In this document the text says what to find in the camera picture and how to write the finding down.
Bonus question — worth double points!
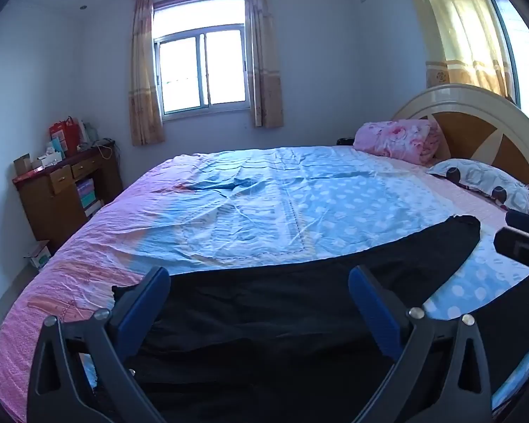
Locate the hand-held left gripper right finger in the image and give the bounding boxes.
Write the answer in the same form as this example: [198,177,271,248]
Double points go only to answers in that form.
[348,265,494,423]

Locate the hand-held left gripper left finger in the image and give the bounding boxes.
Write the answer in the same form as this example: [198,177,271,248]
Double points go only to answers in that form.
[26,266,172,423]

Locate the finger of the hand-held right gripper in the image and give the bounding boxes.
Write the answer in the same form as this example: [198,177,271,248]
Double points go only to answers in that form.
[505,210,529,235]
[494,227,529,270]

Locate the black pants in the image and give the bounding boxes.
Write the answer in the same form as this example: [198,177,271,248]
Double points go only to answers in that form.
[111,214,529,423]

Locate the white patterned pillow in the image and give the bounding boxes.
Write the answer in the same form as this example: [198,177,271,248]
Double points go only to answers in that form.
[425,159,529,214]

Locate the cream wooden bed headboard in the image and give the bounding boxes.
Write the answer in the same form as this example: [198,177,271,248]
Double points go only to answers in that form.
[392,84,529,214]

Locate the white box on floor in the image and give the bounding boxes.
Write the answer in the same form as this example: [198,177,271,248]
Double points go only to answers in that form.
[23,240,52,272]

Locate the stack of books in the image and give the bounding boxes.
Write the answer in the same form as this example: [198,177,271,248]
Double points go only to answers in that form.
[76,178,103,217]

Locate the brown wooden desk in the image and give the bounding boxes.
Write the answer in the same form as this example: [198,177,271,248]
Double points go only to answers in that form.
[12,141,124,250]

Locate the blue pink dotted bedspread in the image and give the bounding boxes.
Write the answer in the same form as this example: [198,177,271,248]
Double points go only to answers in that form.
[0,145,529,423]

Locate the pink floral folded quilt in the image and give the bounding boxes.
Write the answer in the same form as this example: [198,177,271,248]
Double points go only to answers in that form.
[353,119,442,167]

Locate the white tissue box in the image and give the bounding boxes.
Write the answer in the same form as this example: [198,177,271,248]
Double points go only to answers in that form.
[37,150,65,169]

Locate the small brown cardboard box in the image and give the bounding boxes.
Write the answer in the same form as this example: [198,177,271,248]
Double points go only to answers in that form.
[13,153,32,177]

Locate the red gift bag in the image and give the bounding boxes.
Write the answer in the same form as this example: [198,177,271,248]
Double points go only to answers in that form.
[49,117,81,156]

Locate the yellow patterned curtain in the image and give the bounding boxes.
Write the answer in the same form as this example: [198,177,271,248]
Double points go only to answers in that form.
[401,0,514,100]

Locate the sliding glass window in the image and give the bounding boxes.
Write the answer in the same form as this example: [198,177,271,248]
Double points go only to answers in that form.
[152,0,248,117]

